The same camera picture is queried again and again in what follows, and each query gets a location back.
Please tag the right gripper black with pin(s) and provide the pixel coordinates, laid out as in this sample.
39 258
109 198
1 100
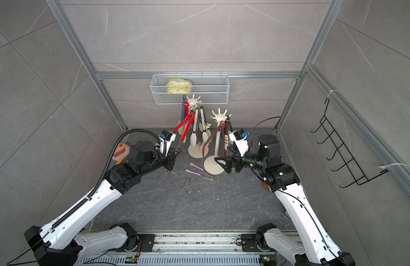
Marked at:
236 158

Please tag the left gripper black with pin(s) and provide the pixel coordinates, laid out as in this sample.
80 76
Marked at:
169 159

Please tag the cream utensil stand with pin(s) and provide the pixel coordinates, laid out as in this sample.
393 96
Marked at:
194 102
211 166

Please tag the pink tip small tongs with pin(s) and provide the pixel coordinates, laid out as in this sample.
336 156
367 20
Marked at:
198 171

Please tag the red handle steel tongs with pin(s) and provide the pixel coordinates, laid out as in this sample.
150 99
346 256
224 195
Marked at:
186 123
186 109

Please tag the wide cream handle tongs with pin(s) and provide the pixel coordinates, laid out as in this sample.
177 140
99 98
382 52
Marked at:
205 127

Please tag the blue handle cream tongs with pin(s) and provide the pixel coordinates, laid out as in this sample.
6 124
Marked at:
180 130

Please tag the black tip steel tongs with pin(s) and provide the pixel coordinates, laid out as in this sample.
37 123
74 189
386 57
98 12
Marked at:
229 130

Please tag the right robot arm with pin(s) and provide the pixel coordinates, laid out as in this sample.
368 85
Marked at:
316 247

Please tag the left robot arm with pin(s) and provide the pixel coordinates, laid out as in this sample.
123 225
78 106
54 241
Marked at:
62 242

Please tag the orange shark plush toy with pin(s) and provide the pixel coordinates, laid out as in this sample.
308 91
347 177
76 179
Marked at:
121 152

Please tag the yellow packet in basket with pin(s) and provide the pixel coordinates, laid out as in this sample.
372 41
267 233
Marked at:
178 86

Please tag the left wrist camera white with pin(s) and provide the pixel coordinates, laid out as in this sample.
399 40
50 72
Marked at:
166 138

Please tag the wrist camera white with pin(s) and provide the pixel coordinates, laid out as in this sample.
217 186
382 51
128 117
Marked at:
166 138
241 140

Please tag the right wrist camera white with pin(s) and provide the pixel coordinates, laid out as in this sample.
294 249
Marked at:
241 140

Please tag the white wire mesh basket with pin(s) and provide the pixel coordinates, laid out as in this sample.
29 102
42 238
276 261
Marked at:
208 88

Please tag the black wall hook rack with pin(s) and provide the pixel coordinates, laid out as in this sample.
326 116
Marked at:
342 151

